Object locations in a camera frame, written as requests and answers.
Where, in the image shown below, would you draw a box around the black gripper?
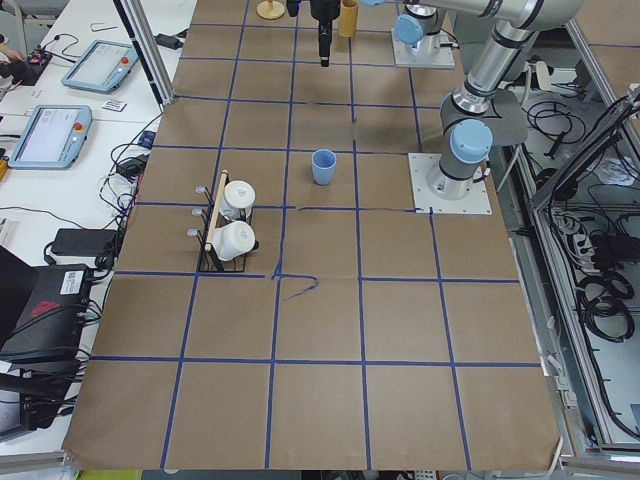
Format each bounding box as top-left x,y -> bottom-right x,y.
310,0 -> 340,67

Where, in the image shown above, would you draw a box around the light blue cup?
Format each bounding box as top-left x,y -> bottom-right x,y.
311,149 -> 337,186

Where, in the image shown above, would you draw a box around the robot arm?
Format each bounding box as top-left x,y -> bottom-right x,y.
310,1 -> 454,69
394,1 -> 583,201

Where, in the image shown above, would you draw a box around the bamboo cylinder holder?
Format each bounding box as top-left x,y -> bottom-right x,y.
338,0 -> 359,38

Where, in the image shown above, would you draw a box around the wooden mug tree stand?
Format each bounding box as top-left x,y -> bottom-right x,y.
256,0 -> 285,20

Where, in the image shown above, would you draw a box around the white mug far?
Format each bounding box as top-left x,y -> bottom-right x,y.
220,180 -> 256,221

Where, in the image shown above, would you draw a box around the white mug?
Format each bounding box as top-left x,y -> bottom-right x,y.
220,180 -> 256,221
212,221 -> 259,261

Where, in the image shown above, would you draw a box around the teach pendant far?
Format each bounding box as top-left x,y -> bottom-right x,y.
61,40 -> 139,94

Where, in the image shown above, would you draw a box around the teach pendant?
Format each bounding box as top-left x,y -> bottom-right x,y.
61,40 -> 139,94
8,105 -> 93,170

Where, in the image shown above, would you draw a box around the white mug near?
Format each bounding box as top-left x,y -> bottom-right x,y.
212,221 -> 259,261

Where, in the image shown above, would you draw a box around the teach pendant near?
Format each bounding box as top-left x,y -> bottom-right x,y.
8,105 -> 93,170

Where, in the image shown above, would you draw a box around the black power adapter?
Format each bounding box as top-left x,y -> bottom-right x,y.
43,229 -> 119,265

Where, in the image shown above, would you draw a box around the black computer box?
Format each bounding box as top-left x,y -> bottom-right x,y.
1,248 -> 92,364

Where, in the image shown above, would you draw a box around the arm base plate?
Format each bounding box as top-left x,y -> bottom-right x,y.
408,153 -> 492,215
391,28 -> 455,69

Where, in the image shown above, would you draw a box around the aluminium frame post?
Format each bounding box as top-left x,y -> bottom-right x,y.
113,0 -> 174,106

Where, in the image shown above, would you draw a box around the black wire cup rack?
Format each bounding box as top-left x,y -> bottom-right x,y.
187,170 -> 259,273

